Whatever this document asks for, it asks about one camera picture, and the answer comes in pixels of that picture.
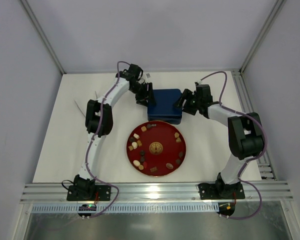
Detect blue tin lid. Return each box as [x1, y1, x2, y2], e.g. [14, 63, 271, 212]
[147, 88, 182, 119]

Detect silver metal tongs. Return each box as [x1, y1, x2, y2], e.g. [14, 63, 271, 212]
[73, 91, 98, 117]

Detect blue chocolate tin box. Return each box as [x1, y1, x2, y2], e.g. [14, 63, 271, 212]
[147, 114, 182, 125]

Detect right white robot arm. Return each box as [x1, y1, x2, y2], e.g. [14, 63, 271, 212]
[174, 84, 267, 200]

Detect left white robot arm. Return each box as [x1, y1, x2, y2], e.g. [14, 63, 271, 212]
[66, 61, 156, 201]

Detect brown oval chocolate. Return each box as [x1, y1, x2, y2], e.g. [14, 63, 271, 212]
[165, 163, 174, 170]

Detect red round plate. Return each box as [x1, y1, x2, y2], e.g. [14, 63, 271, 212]
[126, 121, 187, 177]

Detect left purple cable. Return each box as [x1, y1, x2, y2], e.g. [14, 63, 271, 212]
[84, 60, 131, 216]

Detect purple cable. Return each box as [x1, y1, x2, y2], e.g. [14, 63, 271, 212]
[199, 71, 268, 220]
[84, 60, 131, 216]

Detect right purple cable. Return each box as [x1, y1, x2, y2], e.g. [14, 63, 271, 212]
[199, 71, 268, 220]

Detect slotted cable duct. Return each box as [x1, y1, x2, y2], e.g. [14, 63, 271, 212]
[31, 202, 219, 214]

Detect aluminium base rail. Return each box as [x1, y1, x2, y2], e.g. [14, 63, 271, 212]
[20, 181, 294, 204]

